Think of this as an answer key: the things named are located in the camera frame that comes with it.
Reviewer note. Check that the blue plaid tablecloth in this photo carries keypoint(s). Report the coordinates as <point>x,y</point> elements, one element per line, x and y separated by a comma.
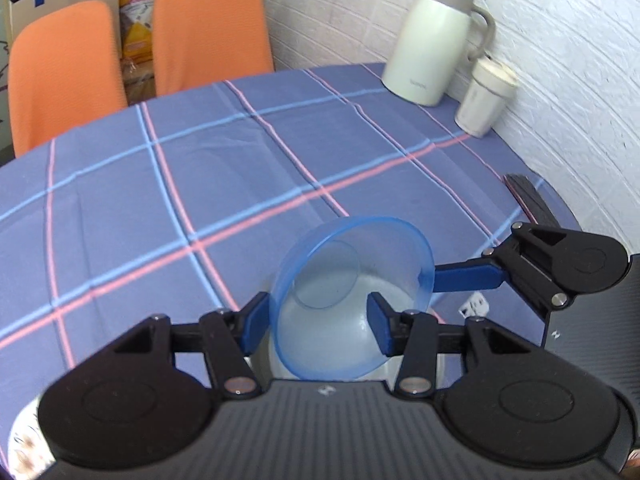
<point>200,185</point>

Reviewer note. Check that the white tumbler cup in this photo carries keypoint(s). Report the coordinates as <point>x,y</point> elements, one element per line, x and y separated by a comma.
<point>482,100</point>

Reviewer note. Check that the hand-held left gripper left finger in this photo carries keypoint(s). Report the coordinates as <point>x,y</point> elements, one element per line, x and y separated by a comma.
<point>252,327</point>

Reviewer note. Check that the orange chair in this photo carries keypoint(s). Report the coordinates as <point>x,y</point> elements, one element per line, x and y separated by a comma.
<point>210,30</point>
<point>65,70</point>

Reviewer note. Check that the large white floral plate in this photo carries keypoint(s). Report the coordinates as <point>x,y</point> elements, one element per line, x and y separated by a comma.
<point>27,440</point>

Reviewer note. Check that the yellow snack bag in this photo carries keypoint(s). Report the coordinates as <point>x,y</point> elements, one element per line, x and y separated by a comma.
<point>137,25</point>

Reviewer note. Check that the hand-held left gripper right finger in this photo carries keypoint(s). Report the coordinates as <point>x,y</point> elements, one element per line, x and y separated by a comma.
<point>382,330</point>

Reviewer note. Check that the clear blue plastic bowl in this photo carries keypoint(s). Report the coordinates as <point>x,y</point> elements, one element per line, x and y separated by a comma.
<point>320,270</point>

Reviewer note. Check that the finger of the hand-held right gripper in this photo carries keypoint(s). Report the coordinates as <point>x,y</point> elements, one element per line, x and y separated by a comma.
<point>465,277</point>

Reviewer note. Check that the pale green thermos jug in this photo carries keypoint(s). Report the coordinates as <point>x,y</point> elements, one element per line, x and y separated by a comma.
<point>425,45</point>

